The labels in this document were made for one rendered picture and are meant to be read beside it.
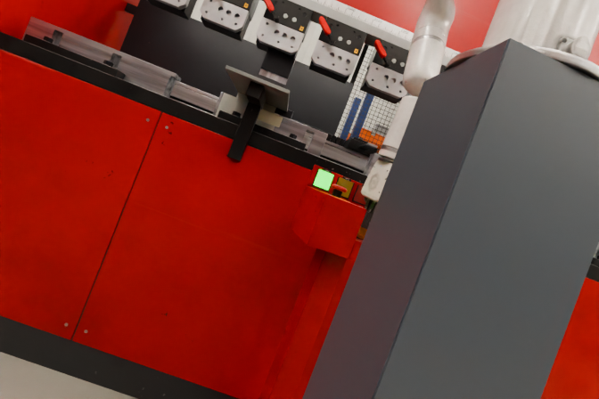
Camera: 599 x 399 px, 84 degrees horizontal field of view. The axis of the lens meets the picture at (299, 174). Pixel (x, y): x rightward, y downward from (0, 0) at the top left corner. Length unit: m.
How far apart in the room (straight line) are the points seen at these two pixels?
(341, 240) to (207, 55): 1.28
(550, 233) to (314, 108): 1.39
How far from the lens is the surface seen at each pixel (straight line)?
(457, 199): 0.37
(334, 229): 0.75
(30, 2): 1.56
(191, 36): 1.85
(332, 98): 1.73
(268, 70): 1.21
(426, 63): 0.93
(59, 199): 1.21
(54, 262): 1.24
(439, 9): 1.04
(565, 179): 0.45
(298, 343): 0.89
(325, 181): 0.89
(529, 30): 0.50
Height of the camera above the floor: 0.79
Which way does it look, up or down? 1 degrees up
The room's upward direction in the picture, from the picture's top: 21 degrees clockwise
